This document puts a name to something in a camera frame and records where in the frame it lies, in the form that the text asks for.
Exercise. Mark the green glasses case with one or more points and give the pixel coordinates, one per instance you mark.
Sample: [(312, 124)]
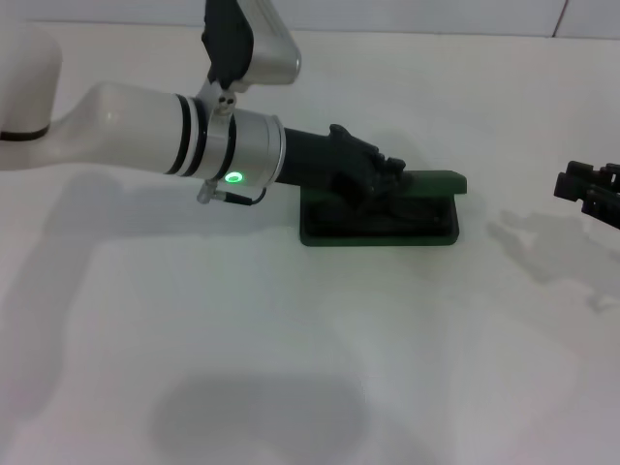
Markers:
[(378, 237)]

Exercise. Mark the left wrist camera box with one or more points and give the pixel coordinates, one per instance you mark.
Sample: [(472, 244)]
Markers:
[(261, 48)]

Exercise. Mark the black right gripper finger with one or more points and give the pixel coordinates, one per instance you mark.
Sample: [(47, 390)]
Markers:
[(581, 180), (603, 206)]

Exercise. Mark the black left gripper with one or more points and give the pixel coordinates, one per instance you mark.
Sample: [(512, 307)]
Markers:
[(315, 160)]

